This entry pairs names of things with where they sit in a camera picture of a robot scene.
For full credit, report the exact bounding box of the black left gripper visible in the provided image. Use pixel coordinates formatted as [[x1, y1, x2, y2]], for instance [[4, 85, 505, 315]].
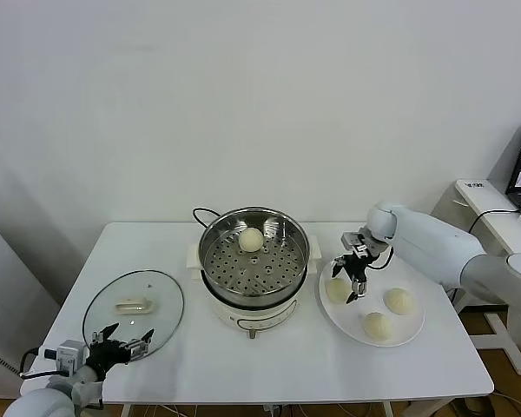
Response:
[[88, 321, 156, 380]]

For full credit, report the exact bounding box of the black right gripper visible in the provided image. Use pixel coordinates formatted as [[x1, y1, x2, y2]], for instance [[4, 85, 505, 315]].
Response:
[[330, 248, 373, 305]]

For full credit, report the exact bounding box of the white steamed baozi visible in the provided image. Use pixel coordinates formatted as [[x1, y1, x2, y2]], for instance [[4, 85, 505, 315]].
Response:
[[382, 287, 418, 317], [325, 277, 351, 304], [362, 311, 396, 346], [237, 227, 265, 254]]

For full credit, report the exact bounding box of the glass pot lid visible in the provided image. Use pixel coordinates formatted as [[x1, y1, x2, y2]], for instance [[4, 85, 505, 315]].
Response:
[[82, 268, 187, 360]]

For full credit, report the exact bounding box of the steel steamer basket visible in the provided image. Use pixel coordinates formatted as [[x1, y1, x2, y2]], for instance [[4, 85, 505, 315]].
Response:
[[198, 207, 311, 299]]

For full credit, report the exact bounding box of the white round plate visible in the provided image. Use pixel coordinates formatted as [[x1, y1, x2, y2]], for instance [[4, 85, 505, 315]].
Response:
[[318, 253, 427, 348]]

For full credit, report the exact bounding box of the cream electric cooker base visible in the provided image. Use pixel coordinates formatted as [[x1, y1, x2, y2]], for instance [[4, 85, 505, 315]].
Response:
[[185, 234, 323, 341]]

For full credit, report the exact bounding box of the white cabinet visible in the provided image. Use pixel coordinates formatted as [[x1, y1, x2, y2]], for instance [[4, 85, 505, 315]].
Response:
[[0, 211, 64, 412]]

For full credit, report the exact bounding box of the white side desk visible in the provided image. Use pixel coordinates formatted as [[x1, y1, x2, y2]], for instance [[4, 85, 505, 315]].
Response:
[[416, 178, 521, 377]]

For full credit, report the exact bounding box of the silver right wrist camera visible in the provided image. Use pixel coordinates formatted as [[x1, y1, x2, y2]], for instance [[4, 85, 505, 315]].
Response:
[[340, 230, 374, 258]]

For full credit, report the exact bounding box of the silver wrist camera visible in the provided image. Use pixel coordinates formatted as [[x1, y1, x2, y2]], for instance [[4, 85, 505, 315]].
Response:
[[340, 230, 374, 258], [38, 340, 88, 374]]

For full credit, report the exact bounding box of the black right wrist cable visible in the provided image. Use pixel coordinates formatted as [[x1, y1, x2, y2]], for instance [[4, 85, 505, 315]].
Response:
[[366, 245, 395, 271]]

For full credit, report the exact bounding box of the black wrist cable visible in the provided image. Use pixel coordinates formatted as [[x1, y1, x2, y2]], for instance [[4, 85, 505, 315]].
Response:
[[366, 245, 395, 271], [19, 346, 53, 380]]

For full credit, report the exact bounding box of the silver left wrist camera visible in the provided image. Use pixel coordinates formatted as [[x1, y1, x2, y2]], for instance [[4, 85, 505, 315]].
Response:
[[38, 340, 88, 374]]

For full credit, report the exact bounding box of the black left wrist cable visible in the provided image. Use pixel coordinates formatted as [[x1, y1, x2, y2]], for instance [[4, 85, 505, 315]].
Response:
[[19, 346, 53, 380]]

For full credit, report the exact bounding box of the black cooker power cable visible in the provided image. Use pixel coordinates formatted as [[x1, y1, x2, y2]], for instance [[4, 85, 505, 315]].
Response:
[[193, 207, 221, 229]]

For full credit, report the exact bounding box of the black laptop charger cable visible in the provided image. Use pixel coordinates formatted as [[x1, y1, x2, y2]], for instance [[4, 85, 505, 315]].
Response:
[[467, 209, 521, 235]]

